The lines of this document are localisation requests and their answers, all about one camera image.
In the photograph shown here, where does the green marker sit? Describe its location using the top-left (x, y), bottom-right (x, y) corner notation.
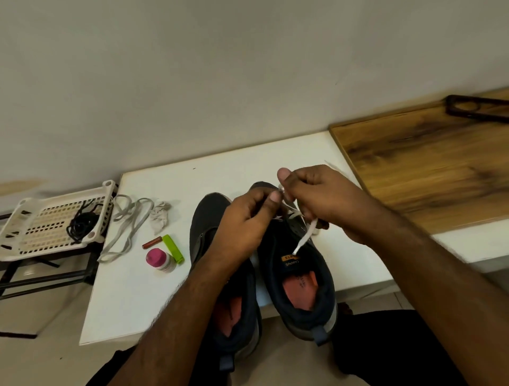
top-left (161, 233), bottom-right (186, 267)

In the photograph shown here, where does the dark sneaker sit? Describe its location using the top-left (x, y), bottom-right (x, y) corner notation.
top-left (248, 180), bottom-right (338, 347)
top-left (188, 191), bottom-right (264, 373)

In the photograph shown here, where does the white perforated plastic tray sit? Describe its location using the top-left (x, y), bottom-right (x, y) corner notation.
top-left (0, 179), bottom-right (119, 264)

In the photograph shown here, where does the person's left hand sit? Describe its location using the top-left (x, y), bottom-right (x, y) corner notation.
top-left (205, 186), bottom-right (283, 275)

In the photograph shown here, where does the grey shoelaces bundle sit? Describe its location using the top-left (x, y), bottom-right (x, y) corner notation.
top-left (97, 195), bottom-right (173, 264)

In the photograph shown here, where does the wooden board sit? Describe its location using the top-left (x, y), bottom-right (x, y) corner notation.
top-left (328, 88), bottom-right (509, 235)

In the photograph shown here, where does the person's right forearm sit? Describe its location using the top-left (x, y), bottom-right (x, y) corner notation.
top-left (362, 213), bottom-right (509, 386)

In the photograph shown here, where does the pink capped white bottle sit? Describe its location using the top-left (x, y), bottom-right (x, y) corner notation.
top-left (145, 247), bottom-right (176, 272)

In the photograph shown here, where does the person's left forearm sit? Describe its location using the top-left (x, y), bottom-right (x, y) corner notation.
top-left (107, 255), bottom-right (243, 386)

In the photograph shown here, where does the black metal rack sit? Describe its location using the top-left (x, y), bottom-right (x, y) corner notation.
top-left (0, 197), bottom-right (112, 340)

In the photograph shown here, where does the person's right hand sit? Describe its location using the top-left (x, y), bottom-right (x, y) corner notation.
top-left (276, 164), bottom-right (388, 246)

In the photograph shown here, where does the black shoelace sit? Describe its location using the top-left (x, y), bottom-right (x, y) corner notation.
top-left (73, 199), bottom-right (108, 235)
top-left (65, 207), bottom-right (102, 244)

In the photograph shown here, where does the grey shoelace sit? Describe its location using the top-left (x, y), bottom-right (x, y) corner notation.
top-left (278, 161), bottom-right (351, 257)

